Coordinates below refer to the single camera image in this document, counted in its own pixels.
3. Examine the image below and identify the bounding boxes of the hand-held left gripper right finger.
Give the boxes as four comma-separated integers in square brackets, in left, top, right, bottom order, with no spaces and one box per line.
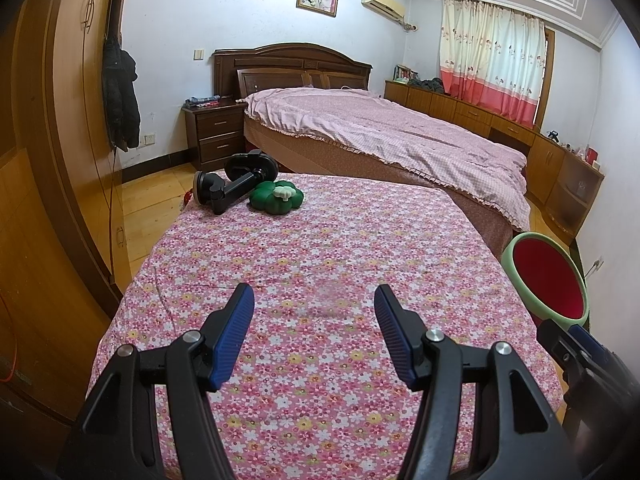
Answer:
[374,284,583,480]

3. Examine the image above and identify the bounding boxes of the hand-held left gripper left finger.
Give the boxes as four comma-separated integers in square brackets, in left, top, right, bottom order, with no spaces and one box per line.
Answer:
[72,282,256,480]

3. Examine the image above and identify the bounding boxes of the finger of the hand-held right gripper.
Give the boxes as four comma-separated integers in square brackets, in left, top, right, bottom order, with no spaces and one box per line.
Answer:
[536,319,591,376]
[570,325,621,366]

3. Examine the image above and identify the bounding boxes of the red bin with green rim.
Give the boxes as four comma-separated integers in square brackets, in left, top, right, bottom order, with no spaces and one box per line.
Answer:
[501,232,591,331]

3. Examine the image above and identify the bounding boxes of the pink floral cloth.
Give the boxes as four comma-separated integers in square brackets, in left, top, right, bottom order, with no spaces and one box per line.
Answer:
[85,172,563,480]

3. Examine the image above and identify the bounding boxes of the green flower-shaped container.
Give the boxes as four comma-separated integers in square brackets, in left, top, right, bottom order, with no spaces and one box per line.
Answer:
[250,180,306,216]

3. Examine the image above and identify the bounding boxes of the wooden corner shelf cabinet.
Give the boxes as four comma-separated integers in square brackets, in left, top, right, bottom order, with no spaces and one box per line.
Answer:
[527,132,606,246]

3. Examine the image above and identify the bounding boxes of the dark wooden nightstand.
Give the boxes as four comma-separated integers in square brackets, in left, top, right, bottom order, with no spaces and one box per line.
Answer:
[181,99,248,171]

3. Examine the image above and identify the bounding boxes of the pink bed quilt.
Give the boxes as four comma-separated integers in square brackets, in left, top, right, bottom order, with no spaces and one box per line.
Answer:
[237,87,532,228]

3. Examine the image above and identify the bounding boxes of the long wooden low cabinet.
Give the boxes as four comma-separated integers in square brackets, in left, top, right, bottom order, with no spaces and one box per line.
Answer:
[384,80,538,153]

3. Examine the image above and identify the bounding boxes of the black hanging jacket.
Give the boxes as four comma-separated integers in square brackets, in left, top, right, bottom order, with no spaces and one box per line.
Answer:
[101,35,142,153]

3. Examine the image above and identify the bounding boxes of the dark wooden headboard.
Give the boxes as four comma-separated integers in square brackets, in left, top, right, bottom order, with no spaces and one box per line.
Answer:
[212,42,373,101]

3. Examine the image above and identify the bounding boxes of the wooden wardrobe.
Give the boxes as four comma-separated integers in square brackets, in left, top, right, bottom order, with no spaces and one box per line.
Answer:
[0,0,136,436]

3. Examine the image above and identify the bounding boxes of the cream and pink curtain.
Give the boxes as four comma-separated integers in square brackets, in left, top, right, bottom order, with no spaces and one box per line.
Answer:
[437,0,546,128]

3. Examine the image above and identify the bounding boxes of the wall air conditioner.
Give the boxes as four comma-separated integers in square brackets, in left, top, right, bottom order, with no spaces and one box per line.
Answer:
[361,0,407,23]

